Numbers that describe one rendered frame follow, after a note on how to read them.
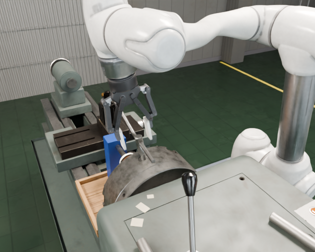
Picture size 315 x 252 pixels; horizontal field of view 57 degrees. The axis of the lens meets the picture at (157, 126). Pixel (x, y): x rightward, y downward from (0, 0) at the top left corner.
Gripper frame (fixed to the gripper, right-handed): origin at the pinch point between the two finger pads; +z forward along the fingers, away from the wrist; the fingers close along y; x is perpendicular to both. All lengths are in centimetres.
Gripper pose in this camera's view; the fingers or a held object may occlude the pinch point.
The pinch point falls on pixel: (135, 135)
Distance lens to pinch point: 86.6
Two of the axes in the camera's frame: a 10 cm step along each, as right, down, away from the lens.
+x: 4.1, 4.8, -7.7
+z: 1.4, 8.0, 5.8
